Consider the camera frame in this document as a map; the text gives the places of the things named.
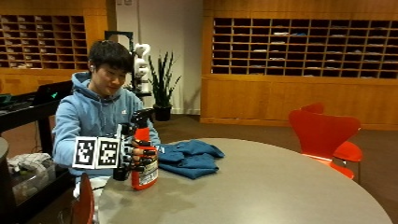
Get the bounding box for orange spray bottle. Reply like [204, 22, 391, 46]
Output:
[129, 107, 161, 191]

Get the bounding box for blue folded sweater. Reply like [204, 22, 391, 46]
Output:
[156, 139, 226, 181]

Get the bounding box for white marker cube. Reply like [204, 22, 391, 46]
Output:
[71, 123, 124, 171]

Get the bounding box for black plant pot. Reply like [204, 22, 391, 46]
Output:
[152, 105, 174, 122]

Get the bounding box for the person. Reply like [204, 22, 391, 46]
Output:
[51, 39, 161, 200]

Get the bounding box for red chair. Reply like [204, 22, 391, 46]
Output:
[68, 173, 96, 224]
[288, 107, 363, 181]
[300, 102, 365, 163]

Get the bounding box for green spiky plant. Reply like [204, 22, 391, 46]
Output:
[147, 50, 182, 108]

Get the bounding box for clear bin with cloths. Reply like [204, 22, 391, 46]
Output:
[7, 151, 59, 204]

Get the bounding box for black laptop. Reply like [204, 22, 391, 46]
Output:
[31, 79, 75, 107]

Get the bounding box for black desk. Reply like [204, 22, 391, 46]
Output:
[0, 92, 64, 157]

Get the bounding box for wooden pigeonhole cabinet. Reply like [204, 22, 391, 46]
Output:
[0, 0, 109, 96]
[198, 0, 398, 132]

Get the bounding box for black metal frame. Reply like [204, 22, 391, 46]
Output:
[104, 30, 136, 48]

